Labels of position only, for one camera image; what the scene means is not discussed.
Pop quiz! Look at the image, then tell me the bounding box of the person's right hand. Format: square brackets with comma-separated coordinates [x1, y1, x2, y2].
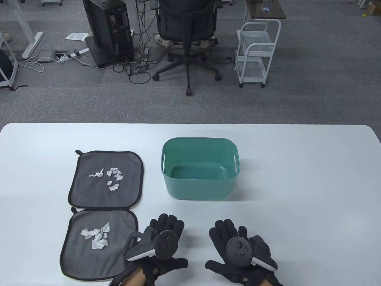
[205, 219, 283, 286]

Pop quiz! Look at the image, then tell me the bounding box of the person's left hand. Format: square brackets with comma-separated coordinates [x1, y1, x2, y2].
[113, 213, 188, 286]

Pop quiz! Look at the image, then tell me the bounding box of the black and white hand controller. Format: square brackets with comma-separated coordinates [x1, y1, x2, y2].
[225, 236, 278, 271]
[125, 230, 179, 262]

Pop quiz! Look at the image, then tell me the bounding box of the pile of white paper scraps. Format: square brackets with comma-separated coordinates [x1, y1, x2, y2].
[80, 222, 110, 250]
[88, 167, 123, 192]

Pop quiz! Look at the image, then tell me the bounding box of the grey hand towel black trim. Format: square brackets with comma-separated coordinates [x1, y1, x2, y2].
[60, 208, 139, 281]
[68, 150, 144, 210]

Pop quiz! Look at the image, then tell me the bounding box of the green plastic basket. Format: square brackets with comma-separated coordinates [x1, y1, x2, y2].
[162, 137, 240, 200]

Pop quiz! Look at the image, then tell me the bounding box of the white power strip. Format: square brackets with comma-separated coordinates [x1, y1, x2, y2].
[58, 47, 90, 63]

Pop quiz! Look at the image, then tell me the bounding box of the black office chair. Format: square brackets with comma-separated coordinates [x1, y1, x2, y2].
[152, 0, 223, 96]

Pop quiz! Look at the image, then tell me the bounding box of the black computer tower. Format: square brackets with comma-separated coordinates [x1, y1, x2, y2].
[82, 0, 135, 68]

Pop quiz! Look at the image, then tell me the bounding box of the grey flat floor box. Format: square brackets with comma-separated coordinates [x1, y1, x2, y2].
[38, 49, 56, 63]

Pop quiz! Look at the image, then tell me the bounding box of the white paper sheet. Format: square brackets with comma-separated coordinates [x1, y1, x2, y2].
[65, 32, 90, 41]

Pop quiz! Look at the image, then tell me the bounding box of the white desk leg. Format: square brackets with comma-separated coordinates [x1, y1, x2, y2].
[12, 0, 45, 59]

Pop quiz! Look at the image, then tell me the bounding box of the dark brown side table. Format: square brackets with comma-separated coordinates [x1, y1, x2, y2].
[246, 0, 287, 20]

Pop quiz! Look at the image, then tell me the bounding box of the black bag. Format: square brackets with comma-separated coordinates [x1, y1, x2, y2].
[0, 49, 15, 81]

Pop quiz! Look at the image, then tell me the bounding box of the cardboard box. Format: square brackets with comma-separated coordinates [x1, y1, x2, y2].
[366, 1, 381, 16]

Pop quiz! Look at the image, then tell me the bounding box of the tangle of black cables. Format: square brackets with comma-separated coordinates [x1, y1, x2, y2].
[113, 0, 155, 84]

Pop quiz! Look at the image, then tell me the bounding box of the white rolling wire cart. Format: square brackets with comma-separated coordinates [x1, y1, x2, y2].
[234, 18, 282, 88]

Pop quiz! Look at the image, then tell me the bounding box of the white frame cart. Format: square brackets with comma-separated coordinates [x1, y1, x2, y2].
[0, 30, 19, 91]

